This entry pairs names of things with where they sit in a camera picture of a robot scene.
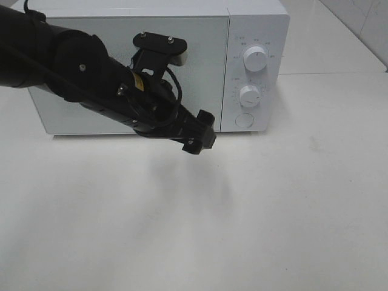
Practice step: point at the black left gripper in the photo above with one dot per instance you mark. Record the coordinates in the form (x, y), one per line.
(156, 112)

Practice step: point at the white microwave door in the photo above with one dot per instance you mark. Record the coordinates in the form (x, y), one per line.
(201, 77)

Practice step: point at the round white door button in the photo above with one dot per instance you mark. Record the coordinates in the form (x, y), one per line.
(244, 120)

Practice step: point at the white timer knob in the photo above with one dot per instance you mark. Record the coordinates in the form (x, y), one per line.
(249, 96)

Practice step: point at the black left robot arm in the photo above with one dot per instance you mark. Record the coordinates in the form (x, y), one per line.
(76, 66)

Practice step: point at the white microwave oven body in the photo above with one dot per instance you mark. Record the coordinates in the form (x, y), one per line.
(249, 23)

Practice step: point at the upper white power knob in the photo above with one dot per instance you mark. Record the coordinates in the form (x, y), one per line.
(255, 57)

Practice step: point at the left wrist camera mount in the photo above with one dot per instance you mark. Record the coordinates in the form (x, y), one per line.
(155, 52)

